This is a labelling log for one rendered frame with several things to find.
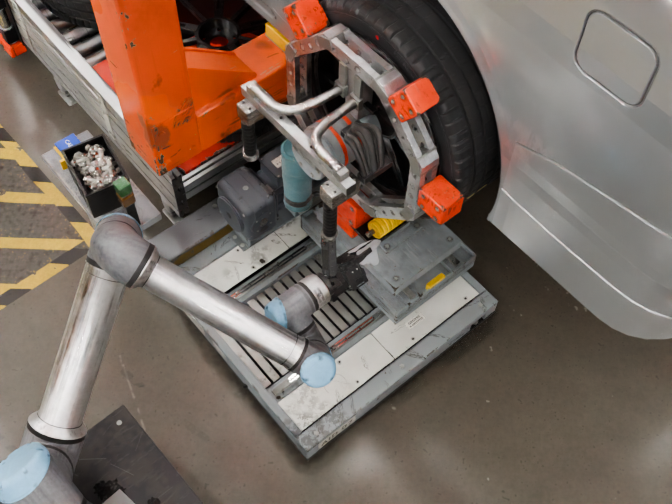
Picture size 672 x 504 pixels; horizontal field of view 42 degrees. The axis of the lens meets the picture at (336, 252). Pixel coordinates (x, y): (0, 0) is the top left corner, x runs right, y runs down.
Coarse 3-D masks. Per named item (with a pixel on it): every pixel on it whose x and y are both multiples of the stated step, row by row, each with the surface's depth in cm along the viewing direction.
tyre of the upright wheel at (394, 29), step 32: (352, 0) 215; (384, 0) 213; (416, 0) 212; (384, 32) 207; (416, 32) 207; (448, 32) 208; (416, 64) 205; (448, 64) 206; (448, 96) 206; (480, 96) 210; (448, 128) 208; (480, 128) 213; (448, 160) 216; (480, 160) 218; (384, 192) 254
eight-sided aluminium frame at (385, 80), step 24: (336, 24) 217; (288, 48) 232; (312, 48) 222; (336, 48) 212; (360, 48) 211; (288, 72) 241; (360, 72) 209; (384, 72) 207; (288, 96) 249; (312, 96) 251; (384, 96) 206; (312, 120) 256; (408, 120) 212; (408, 144) 210; (432, 144) 212; (432, 168) 215; (360, 192) 250; (408, 192) 223; (384, 216) 243; (408, 216) 230
